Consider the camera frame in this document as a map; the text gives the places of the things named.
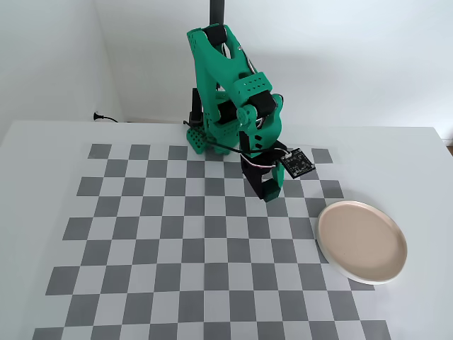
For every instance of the green gripper with motor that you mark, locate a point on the green gripper with motor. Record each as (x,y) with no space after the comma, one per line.
(272,191)

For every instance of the black vertical pole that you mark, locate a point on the black vertical pole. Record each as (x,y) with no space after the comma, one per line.
(217,12)

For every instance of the grey checkerboard mat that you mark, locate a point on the grey checkerboard mat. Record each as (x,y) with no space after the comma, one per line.
(198,255)

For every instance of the black wrist camera board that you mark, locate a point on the black wrist camera board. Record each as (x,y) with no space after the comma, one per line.
(298,163)

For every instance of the beige round plate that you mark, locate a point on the beige round plate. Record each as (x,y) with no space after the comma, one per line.
(361,241)

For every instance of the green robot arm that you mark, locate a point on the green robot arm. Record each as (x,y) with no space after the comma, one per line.
(219,74)

